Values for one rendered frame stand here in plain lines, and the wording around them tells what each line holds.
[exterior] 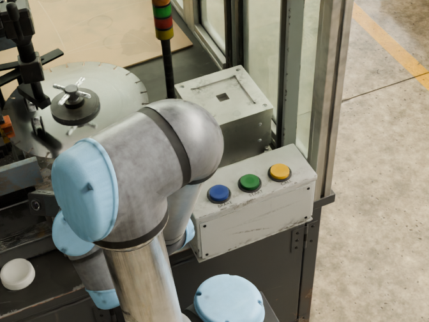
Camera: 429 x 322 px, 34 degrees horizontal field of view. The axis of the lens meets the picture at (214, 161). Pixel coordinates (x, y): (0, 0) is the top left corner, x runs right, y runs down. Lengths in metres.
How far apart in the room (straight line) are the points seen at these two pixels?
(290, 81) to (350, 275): 1.08
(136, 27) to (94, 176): 1.37
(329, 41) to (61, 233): 0.59
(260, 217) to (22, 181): 0.50
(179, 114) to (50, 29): 1.38
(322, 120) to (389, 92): 1.68
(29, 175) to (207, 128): 0.63
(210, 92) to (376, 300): 1.03
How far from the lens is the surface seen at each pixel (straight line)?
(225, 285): 1.20
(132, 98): 1.59
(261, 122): 1.63
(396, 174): 2.75
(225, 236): 1.47
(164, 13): 1.67
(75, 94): 1.55
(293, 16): 1.39
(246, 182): 1.43
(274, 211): 1.49
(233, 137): 1.62
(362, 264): 2.45
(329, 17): 1.29
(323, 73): 1.37
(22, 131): 1.56
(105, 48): 2.09
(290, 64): 1.45
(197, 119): 0.88
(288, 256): 1.77
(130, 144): 0.84
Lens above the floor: 1.96
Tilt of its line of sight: 46 degrees down
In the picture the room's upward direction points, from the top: 3 degrees counter-clockwise
